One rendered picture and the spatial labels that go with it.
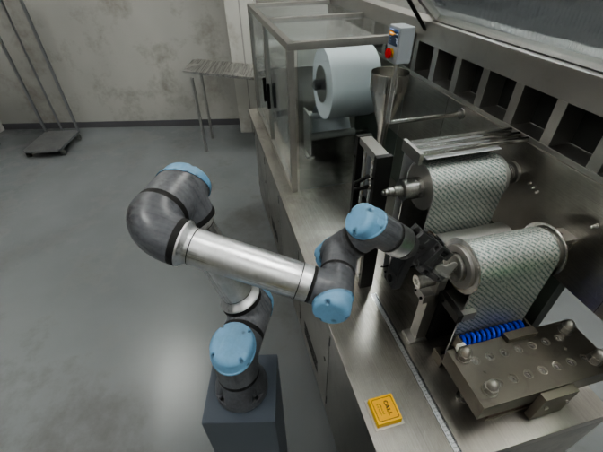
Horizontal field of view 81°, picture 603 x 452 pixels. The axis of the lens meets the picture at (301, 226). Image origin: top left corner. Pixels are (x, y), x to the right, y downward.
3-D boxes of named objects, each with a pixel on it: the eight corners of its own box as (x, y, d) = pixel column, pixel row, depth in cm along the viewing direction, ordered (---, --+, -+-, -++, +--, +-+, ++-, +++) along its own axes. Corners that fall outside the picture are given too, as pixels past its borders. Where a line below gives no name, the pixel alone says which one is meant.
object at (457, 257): (465, 267, 85) (457, 288, 90) (472, 265, 85) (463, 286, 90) (448, 247, 90) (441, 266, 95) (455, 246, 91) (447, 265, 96)
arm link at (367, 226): (338, 213, 76) (368, 192, 71) (371, 231, 82) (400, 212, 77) (343, 243, 71) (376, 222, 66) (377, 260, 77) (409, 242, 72)
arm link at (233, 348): (208, 386, 93) (198, 358, 84) (226, 341, 103) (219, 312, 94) (252, 394, 91) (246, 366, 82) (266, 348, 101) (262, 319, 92)
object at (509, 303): (451, 335, 101) (469, 293, 89) (521, 317, 105) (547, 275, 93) (452, 336, 100) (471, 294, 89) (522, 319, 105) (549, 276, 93)
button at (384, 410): (367, 403, 98) (368, 398, 97) (389, 396, 99) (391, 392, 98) (377, 429, 93) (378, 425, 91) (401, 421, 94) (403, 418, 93)
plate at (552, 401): (523, 412, 95) (540, 393, 88) (554, 403, 96) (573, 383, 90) (530, 421, 93) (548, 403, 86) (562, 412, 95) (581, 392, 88)
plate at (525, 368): (441, 361, 100) (446, 350, 96) (558, 330, 107) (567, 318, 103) (476, 419, 88) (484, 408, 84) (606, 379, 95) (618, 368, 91)
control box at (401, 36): (380, 59, 112) (384, 23, 105) (398, 57, 113) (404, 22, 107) (390, 65, 106) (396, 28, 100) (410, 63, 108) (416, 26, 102)
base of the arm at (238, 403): (212, 413, 97) (205, 396, 90) (220, 362, 108) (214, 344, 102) (266, 412, 97) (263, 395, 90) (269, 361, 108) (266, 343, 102)
